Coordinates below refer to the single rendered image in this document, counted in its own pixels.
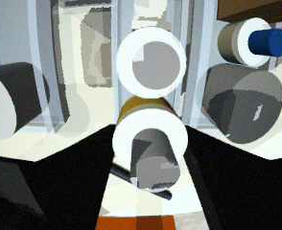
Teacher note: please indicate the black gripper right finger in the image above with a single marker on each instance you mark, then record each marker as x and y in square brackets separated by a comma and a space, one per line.
[237, 190]

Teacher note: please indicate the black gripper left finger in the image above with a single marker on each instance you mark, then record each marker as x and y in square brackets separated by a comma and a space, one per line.
[64, 191]

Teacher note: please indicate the black rod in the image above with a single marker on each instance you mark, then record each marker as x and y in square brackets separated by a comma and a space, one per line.
[122, 174]

